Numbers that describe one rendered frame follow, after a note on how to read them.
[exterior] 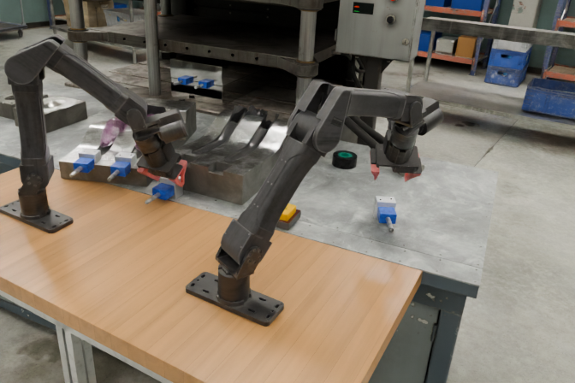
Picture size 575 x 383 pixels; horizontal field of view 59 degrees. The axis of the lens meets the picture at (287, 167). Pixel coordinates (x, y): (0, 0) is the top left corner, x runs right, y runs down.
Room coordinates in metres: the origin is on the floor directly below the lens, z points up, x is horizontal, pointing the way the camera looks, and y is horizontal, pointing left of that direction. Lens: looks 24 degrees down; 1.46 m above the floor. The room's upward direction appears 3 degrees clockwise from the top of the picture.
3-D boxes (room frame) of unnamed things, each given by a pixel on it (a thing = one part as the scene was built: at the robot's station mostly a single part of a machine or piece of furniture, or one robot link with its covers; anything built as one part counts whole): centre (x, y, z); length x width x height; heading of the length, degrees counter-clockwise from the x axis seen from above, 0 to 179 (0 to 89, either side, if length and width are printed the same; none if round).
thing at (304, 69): (2.55, 0.33, 0.96); 1.29 x 0.83 x 0.18; 67
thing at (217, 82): (2.46, 0.33, 0.87); 0.50 x 0.27 x 0.17; 157
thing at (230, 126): (1.50, 0.16, 0.92); 0.35 x 0.16 x 0.09; 157
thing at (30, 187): (1.12, 0.62, 0.90); 0.09 x 0.06 x 0.06; 14
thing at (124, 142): (1.57, 0.50, 0.86); 0.50 x 0.26 x 0.11; 174
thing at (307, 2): (2.55, 0.33, 1.20); 1.29 x 0.83 x 0.19; 67
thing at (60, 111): (1.80, 0.89, 0.84); 0.20 x 0.15 x 0.07; 157
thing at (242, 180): (1.51, 0.14, 0.87); 0.50 x 0.26 x 0.14; 157
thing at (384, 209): (1.16, -0.26, 0.83); 0.13 x 0.05 x 0.05; 0
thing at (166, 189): (1.22, 0.34, 0.83); 0.13 x 0.05 x 0.05; 158
